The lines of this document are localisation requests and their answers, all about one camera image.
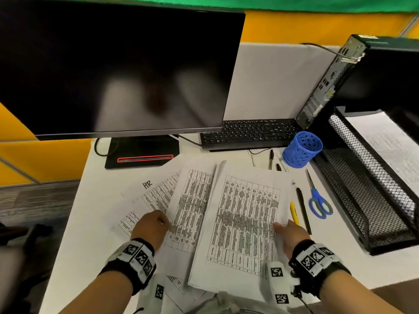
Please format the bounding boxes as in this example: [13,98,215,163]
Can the person's left hand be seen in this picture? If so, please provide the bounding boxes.
[131,210,172,252]

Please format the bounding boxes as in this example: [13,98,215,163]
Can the person's right hand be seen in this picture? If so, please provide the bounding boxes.
[273,219,312,259]

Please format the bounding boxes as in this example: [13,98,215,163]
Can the large printed table paper sheet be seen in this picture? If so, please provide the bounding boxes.
[188,160,294,292]

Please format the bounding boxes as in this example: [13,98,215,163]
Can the person's right forearm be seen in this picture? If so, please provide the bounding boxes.
[318,270,407,314]

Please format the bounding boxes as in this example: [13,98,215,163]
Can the person's left forearm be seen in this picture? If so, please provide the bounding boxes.
[59,270,139,314]

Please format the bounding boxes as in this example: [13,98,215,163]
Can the handwritten marked printed paper sheet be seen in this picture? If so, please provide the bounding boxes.
[113,170,182,240]

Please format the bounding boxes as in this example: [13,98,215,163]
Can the long black pen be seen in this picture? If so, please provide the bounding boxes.
[296,188,312,235]

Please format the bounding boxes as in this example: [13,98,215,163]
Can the narrow printed table paper sheet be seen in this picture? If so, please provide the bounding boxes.
[163,163,217,256]

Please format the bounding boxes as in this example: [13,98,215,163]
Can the black right wristband with markers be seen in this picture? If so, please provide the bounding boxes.
[288,240,352,299]

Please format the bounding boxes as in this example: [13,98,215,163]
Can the black wristband with markers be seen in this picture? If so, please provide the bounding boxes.
[98,238,157,295]
[288,240,352,299]

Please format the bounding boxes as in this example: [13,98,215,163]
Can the black left wristband with markers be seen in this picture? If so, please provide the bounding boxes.
[98,238,157,295]

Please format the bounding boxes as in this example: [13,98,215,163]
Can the small printed paper sheet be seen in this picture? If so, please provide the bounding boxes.
[164,274,215,302]

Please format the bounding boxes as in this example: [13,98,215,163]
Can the black monitor stand base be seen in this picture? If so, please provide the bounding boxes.
[105,135,180,170]

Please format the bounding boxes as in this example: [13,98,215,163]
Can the blue mesh pen holder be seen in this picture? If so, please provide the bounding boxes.
[282,131,323,168]

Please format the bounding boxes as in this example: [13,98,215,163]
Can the person's grey clothing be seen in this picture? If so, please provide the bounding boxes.
[196,291,273,314]

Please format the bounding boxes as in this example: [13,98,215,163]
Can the black mesh document tray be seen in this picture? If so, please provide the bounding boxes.
[313,106,419,256]

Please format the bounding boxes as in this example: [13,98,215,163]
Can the black computer keyboard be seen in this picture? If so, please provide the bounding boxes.
[200,118,300,151]

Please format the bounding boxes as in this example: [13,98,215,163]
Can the white paper sheet in tray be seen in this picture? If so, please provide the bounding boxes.
[345,109,419,197]

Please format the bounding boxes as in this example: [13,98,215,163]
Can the white partition board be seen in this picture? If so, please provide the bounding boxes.
[224,42,342,122]

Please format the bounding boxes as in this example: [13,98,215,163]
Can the black computer monitor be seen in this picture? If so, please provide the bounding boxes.
[0,0,246,142]

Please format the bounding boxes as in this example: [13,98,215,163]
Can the black desktop computer tower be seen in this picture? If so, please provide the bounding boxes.
[295,34,419,151]

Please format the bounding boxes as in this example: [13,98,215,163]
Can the blue handled scissors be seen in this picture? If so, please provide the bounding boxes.
[305,169,334,220]

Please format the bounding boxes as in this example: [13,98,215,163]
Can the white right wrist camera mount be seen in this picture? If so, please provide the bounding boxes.
[266,259,301,305]

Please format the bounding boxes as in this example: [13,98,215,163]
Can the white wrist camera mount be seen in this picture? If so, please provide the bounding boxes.
[137,274,168,314]
[266,259,301,305]

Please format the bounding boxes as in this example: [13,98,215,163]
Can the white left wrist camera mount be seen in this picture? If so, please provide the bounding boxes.
[137,274,168,314]

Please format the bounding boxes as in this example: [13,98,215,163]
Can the black monitor cable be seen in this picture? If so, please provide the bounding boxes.
[94,138,112,157]

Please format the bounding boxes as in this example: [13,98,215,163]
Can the black computer tower cable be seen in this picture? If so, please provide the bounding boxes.
[299,42,348,58]

